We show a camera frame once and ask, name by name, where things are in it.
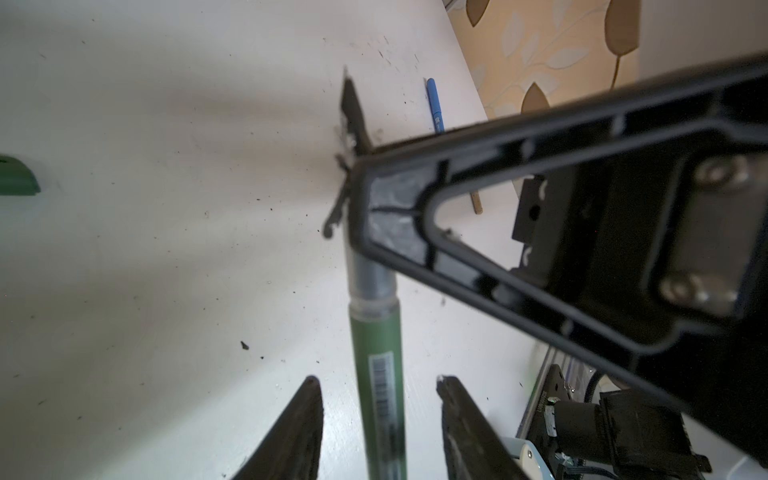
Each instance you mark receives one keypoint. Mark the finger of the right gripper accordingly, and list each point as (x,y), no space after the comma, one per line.
(353,120)
(644,226)

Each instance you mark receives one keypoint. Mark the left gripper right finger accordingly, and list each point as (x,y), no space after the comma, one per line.
(472,449)

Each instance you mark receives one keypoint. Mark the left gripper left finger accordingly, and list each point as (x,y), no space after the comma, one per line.
(292,447)

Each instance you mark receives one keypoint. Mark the blue pen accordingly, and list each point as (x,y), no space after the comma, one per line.
(435,105)

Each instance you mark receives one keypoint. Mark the green pen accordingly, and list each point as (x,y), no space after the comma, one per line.
(374,312)

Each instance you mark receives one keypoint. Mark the green pen cap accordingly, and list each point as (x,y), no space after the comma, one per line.
(16,179)

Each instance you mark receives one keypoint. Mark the tan pen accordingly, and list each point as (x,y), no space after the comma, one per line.
(476,203)

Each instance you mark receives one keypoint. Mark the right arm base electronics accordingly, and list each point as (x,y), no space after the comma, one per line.
(620,434)

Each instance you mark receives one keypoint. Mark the grey teal tool holder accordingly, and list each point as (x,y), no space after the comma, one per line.
(528,458)

